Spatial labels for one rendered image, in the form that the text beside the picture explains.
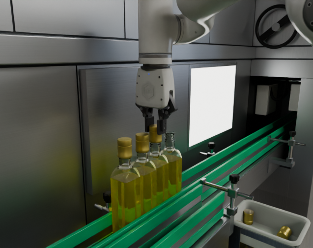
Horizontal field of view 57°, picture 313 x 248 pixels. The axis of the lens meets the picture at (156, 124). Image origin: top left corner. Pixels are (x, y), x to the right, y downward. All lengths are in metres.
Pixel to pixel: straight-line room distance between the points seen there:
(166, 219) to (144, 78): 0.37
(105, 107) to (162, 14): 0.28
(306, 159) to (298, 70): 0.46
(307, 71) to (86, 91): 1.18
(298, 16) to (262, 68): 1.32
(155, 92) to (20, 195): 0.39
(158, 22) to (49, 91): 0.30
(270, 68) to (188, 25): 0.98
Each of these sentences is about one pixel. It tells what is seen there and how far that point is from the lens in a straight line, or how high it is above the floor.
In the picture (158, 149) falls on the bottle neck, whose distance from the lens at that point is 0.77.
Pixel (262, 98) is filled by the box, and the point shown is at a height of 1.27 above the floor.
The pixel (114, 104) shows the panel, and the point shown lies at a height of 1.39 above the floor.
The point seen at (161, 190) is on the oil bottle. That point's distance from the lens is 0.80.
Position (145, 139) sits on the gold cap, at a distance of 0.71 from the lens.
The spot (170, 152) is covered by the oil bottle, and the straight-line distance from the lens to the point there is 0.81.
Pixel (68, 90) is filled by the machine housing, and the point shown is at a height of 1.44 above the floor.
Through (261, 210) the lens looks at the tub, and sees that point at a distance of 1.12.
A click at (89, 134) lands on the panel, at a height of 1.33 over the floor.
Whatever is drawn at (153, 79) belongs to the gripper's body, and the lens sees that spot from 0.71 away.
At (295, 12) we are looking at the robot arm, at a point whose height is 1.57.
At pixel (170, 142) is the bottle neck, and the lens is 0.80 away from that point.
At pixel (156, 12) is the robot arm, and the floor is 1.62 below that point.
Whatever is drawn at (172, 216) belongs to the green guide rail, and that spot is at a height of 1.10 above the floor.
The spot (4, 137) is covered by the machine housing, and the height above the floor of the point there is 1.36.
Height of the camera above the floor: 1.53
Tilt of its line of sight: 14 degrees down
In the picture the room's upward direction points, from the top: straight up
